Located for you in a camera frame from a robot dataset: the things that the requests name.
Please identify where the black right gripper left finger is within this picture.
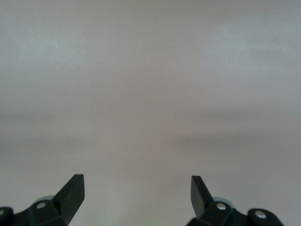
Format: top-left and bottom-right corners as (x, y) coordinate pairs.
(0, 174), (85, 226)

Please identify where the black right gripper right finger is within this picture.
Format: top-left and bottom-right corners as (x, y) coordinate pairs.
(187, 175), (285, 226)

